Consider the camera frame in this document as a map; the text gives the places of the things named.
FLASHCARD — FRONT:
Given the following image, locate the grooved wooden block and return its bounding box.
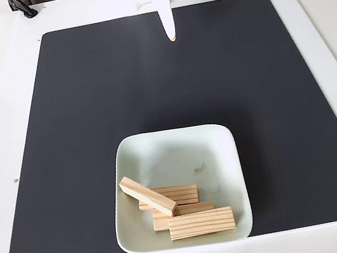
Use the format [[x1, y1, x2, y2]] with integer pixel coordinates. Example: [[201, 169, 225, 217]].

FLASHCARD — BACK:
[[118, 168, 181, 225], [136, 181, 200, 213], [167, 205, 237, 242]]

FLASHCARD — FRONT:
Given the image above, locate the smooth wooden block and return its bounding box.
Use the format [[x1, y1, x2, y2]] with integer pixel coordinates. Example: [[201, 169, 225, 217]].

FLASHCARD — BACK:
[[151, 200, 217, 233]]

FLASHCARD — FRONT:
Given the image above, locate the pale green square plate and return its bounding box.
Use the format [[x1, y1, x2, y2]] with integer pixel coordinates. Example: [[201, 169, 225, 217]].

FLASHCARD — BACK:
[[100, 117, 257, 253]]

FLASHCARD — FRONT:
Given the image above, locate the black table clamp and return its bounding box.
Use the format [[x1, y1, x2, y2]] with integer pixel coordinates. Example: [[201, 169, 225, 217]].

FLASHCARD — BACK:
[[7, 0, 40, 22]]

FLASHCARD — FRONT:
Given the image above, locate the black table mat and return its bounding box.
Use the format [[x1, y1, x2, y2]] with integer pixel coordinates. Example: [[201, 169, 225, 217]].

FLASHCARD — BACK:
[[0, 0, 337, 253]]

